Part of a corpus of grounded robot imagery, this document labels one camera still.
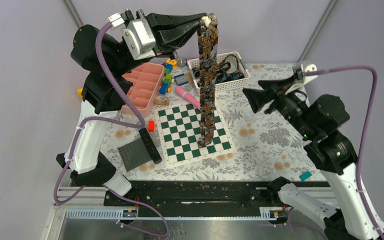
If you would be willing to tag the brown floral patterned tie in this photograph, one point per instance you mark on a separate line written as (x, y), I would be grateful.
(208, 36)

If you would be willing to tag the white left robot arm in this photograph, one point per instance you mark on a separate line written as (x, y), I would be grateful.
(104, 54)

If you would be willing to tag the white perforated plastic basket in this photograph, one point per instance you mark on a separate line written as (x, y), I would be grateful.
(230, 62)

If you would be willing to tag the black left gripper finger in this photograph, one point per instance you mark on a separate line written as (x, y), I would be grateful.
(167, 22)
(170, 40)

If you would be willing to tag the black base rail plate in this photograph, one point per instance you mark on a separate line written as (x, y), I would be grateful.
(205, 198)

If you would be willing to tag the pink divided organizer tray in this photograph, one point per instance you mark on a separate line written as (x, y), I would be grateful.
(147, 79)

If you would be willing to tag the colourful lego block vehicle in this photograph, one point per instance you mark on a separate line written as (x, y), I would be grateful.
(165, 86)

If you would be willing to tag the yellow toy crane car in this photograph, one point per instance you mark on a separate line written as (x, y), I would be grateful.
(79, 92)

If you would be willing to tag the wooden rectangular block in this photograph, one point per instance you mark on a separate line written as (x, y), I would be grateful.
(190, 78)

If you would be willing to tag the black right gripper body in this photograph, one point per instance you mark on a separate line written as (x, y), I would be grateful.
(287, 102)

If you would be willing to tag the grey lego baseplate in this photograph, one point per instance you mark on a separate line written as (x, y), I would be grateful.
(134, 154)

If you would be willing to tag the blue grey lego brick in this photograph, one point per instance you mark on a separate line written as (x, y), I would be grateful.
(181, 79)

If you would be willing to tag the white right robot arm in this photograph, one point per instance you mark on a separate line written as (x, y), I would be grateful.
(330, 151)

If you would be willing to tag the black microphone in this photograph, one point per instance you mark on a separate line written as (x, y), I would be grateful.
(150, 146)

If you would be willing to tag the blue patterned tie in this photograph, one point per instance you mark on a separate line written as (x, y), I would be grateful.
(224, 77)

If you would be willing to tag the small red block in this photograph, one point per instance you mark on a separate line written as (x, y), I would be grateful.
(151, 126)

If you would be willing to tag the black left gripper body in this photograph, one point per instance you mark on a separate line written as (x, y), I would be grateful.
(153, 52)

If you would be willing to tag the green white chessboard mat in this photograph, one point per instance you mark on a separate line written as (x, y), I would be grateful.
(178, 127)

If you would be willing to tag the small teal block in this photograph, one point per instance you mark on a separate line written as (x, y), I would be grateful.
(305, 176)

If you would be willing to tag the purple glitter microphone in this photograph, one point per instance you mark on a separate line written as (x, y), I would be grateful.
(181, 62)

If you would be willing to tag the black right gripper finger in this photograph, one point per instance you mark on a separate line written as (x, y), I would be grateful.
(277, 85)
(257, 99)

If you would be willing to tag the wooden arch block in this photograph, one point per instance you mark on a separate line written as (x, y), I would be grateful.
(162, 100)

